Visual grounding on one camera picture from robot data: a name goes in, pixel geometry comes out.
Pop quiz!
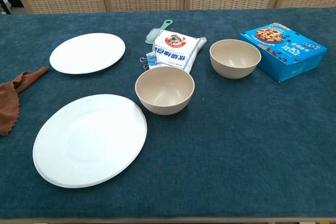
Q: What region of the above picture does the blue cookie box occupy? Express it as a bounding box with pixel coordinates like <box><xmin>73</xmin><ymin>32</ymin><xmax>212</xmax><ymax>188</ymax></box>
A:
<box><xmin>238</xmin><ymin>22</ymin><xmax>328</xmax><ymax>83</ymax></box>

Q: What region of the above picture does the off-white bowl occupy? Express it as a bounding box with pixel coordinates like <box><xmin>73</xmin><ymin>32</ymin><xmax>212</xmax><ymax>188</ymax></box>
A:
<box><xmin>134</xmin><ymin>66</ymin><xmax>195</xmax><ymax>116</ymax></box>
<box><xmin>209</xmin><ymin>39</ymin><xmax>262</xmax><ymax>80</ymax></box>

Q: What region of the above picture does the white round plate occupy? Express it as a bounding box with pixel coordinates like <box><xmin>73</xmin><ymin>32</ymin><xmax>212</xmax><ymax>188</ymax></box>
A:
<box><xmin>49</xmin><ymin>33</ymin><xmax>126</xmax><ymax>75</ymax></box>
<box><xmin>32</xmin><ymin>93</ymin><xmax>148</xmax><ymax>189</ymax></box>

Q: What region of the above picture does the green handled white brush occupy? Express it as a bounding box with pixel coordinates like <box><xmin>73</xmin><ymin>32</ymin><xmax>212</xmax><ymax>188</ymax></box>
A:
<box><xmin>144</xmin><ymin>19</ymin><xmax>174</xmax><ymax>44</ymax></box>

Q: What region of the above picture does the white sugar bag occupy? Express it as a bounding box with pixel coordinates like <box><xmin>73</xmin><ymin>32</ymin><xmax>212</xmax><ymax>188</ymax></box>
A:
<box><xmin>149</xmin><ymin>29</ymin><xmax>207</xmax><ymax>74</ymax></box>

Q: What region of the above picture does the dark blue tablecloth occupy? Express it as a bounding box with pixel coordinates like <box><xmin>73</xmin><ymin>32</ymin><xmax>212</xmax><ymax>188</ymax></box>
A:
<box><xmin>0</xmin><ymin>7</ymin><xmax>336</xmax><ymax>221</ymax></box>

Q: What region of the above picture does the black tripod stand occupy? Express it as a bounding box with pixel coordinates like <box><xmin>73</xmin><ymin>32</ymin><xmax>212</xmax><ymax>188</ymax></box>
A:
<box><xmin>0</xmin><ymin>0</ymin><xmax>12</xmax><ymax>15</ymax></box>

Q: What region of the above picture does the blue binder clip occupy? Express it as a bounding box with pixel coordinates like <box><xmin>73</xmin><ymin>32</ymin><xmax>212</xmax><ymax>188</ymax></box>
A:
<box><xmin>139</xmin><ymin>52</ymin><xmax>157</xmax><ymax>70</ymax></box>

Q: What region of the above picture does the brown cloth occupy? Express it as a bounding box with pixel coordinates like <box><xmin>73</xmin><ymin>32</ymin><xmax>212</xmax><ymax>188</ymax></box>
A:
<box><xmin>0</xmin><ymin>66</ymin><xmax>51</xmax><ymax>137</ymax></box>

